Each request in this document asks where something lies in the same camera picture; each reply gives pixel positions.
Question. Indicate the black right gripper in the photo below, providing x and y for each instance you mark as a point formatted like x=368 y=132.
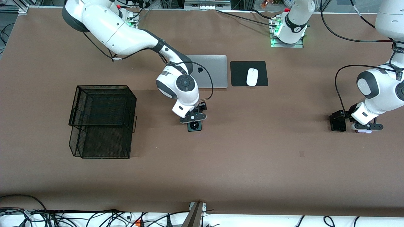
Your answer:
x=201 y=108

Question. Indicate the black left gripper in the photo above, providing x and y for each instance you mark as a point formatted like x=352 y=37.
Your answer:
x=344 y=115

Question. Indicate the black flip phone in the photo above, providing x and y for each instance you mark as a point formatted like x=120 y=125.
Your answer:
x=338 y=126

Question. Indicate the dark green smartphone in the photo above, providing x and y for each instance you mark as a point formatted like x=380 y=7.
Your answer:
x=194 y=126

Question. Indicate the pale lilac flip phone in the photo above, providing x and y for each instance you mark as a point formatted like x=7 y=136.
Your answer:
x=363 y=131

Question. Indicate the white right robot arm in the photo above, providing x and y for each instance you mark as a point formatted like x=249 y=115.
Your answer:
x=110 y=28

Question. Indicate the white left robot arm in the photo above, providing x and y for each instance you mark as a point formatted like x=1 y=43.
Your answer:
x=386 y=97

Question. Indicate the silver closed laptop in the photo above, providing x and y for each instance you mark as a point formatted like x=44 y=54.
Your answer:
x=217 y=72

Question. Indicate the black mouse pad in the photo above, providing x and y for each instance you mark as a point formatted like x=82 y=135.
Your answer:
x=240 y=75

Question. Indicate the white computer mouse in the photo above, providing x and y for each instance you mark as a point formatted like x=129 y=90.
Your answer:
x=252 y=77

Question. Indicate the black mesh two-tier tray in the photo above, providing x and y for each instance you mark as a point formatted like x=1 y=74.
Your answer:
x=104 y=107

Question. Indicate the grey power strip white plugs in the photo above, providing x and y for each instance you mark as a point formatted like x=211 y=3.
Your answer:
x=206 y=6

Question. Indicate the small orange object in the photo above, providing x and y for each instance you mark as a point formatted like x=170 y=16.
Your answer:
x=264 y=3

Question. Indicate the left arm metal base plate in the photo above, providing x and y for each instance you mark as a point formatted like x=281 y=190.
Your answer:
x=284 y=46

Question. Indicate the grey aluminium camera post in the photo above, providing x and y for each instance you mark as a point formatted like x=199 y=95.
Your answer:
x=194 y=217

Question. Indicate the aluminium frame rail bracket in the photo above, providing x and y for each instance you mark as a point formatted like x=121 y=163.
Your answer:
x=22 y=8

